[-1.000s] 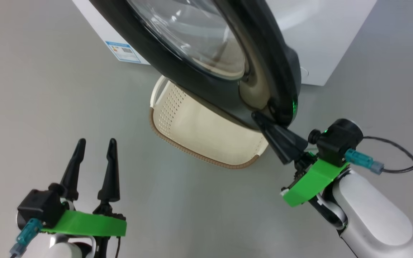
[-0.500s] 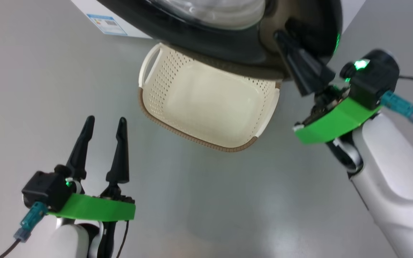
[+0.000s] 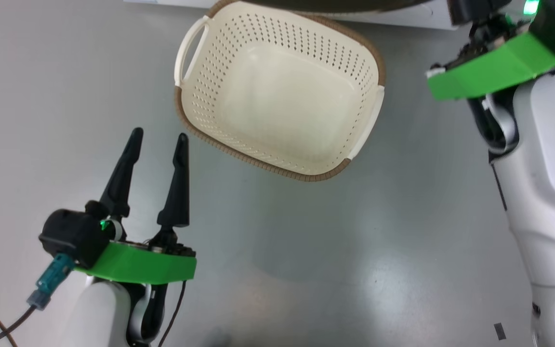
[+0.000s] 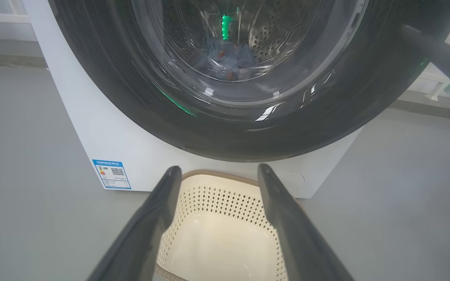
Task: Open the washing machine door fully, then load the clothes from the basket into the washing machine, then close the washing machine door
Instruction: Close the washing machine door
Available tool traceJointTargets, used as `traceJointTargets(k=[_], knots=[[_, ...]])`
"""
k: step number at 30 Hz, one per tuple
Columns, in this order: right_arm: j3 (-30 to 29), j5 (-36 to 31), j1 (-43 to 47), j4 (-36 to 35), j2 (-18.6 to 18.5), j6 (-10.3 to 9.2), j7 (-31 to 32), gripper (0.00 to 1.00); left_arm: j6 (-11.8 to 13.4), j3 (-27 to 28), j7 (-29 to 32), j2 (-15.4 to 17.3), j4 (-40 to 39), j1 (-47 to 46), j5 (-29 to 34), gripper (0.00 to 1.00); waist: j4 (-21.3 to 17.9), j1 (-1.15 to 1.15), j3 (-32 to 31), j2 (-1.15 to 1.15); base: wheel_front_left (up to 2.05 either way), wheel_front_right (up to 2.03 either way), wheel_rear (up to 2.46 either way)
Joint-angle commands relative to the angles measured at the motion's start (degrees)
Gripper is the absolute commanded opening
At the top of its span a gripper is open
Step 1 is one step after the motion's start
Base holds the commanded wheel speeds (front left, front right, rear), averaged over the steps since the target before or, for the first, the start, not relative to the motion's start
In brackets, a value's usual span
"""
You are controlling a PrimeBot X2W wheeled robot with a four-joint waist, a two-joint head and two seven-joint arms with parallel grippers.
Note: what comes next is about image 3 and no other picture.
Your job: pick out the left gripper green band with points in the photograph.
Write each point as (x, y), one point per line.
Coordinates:
(142, 267)

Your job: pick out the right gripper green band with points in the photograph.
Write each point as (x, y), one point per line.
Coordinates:
(489, 72)

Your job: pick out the black glass washing machine door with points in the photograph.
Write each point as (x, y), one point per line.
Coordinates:
(335, 5)

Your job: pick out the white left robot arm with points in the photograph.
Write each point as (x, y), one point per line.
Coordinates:
(97, 313)

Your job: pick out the white front-load washing machine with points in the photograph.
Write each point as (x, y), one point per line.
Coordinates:
(403, 18)

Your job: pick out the cream laundry basket brown rim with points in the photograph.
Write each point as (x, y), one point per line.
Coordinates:
(282, 96)

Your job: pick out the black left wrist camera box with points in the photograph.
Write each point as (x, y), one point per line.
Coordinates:
(72, 236)

